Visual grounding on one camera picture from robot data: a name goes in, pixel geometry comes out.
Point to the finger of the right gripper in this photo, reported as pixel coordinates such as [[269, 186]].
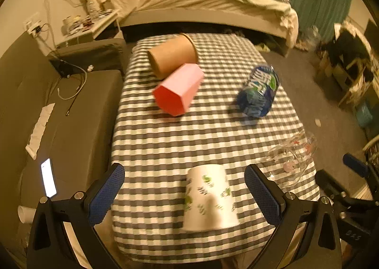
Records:
[[363, 169]]

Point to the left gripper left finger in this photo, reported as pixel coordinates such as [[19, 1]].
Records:
[[49, 245]]

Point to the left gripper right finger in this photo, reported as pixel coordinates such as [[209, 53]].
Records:
[[319, 246]]

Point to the white leaf-print paper cup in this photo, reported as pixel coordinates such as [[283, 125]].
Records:
[[208, 200]]

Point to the small white cup on sofa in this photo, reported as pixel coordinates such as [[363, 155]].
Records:
[[26, 214]]

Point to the pink faceted cup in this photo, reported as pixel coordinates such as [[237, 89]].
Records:
[[175, 94]]

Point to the brown paper cup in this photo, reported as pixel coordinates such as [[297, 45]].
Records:
[[167, 57]]

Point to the lit smartphone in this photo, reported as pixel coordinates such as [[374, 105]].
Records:
[[48, 179]]

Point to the clear glass with stickers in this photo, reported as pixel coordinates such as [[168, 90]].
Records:
[[287, 162]]

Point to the white paper strip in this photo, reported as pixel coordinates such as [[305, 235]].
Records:
[[38, 131]]

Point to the grey checked tablecloth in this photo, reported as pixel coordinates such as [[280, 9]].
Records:
[[157, 150]]

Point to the wooden chair with clothes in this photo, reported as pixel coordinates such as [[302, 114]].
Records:
[[349, 59]]

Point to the blue label plastic bottle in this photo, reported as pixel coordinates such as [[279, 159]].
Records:
[[255, 99]]

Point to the grey sofa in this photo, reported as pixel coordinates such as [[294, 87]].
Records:
[[77, 138]]

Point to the large water jug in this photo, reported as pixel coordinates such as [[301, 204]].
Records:
[[312, 38]]

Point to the green slipper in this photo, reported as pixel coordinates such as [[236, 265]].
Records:
[[262, 48]]

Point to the white bedside table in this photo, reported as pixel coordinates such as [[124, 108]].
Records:
[[105, 27]]

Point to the wall power strip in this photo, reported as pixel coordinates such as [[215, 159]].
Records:
[[30, 25]]

